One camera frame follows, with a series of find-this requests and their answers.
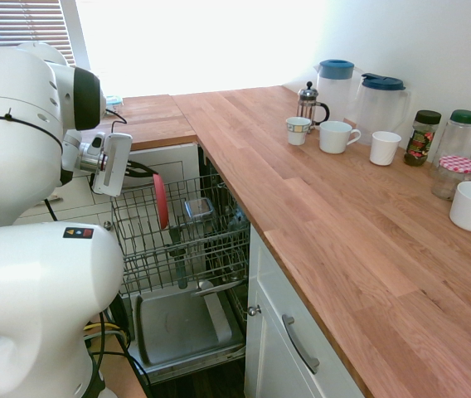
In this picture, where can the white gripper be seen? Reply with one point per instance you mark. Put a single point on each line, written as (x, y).
(113, 166)

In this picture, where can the red plastic plate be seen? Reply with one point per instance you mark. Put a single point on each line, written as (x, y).
(161, 203)

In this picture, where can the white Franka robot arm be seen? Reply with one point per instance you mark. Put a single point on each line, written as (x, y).
(20, 265)

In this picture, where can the stainless dishwasher door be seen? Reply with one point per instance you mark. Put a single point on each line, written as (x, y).
(177, 327)

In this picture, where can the small clear lidded container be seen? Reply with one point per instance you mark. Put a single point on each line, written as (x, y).
(114, 105)

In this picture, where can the clear glass food container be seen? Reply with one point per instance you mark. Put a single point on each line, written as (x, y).
(199, 208)

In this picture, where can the small patterned paper cup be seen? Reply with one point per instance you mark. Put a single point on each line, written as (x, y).
(297, 132)

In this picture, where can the glass french press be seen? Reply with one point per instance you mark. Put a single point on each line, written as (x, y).
(308, 105)

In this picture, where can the round metal door knob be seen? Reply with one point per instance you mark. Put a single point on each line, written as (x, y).
(254, 310)

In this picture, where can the wooden window blind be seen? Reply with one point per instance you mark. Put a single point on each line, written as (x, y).
(28, 25)

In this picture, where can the large white mug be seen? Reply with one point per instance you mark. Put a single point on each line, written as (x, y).
(335, 139)

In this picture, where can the brown fibreboard robot table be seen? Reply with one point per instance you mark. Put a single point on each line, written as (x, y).
(119, 373)

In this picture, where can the white cabinet drawer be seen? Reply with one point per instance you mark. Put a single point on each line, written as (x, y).
(297, 307)

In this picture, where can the clear pitcher light blue lid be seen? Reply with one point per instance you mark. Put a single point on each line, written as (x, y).
(335, 89)

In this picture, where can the white cabinet door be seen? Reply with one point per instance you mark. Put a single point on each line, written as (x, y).
(268, 365)

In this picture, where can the white ribbed cup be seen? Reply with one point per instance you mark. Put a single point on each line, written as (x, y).
(385, 149)

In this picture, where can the clear pitcher dark blue lid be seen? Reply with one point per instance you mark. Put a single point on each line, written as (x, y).
(378, 110)

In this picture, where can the coffee jar dark lid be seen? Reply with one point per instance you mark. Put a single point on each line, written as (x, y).
(420, 141)

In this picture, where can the glass jar red checked lid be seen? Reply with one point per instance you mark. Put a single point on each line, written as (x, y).
(451, 176)

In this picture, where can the clear bottle green lid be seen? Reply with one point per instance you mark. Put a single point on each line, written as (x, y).
(459, 137)

